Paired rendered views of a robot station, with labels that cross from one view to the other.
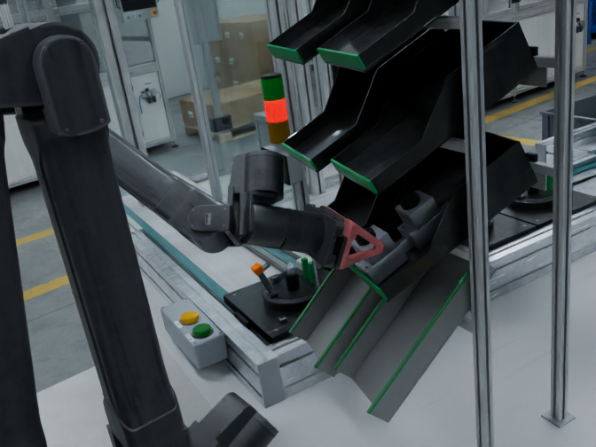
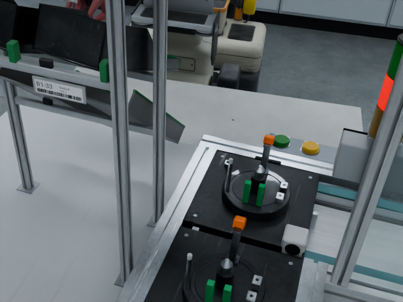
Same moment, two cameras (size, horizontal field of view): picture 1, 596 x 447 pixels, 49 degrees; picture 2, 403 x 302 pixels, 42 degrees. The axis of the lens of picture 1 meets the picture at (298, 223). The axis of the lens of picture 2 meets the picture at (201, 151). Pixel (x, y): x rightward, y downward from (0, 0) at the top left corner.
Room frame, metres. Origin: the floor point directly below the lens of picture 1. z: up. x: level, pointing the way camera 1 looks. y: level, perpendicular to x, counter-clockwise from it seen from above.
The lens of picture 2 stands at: (1.72, -0.66, 1.71)
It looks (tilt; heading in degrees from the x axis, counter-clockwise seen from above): 38 degrees down; 132
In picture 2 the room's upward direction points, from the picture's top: 4 degrees clockwise
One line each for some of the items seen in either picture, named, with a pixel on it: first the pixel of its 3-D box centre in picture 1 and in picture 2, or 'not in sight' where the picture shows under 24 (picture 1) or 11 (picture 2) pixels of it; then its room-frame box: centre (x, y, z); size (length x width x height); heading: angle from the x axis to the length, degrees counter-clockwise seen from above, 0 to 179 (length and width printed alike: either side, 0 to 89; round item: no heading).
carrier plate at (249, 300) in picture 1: (294, 299); (255, 199); (1.26, 0.03, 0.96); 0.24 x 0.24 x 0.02; 27
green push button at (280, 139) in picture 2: (202, 332); (280, 142); (1.18, 0.23, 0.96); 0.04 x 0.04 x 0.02
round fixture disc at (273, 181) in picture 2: (294, 291); (256, 192); (1.26, 0.03, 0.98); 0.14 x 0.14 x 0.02
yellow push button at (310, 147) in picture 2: (190, 318); (310, 148); (1.24, 0.26, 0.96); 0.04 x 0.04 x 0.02
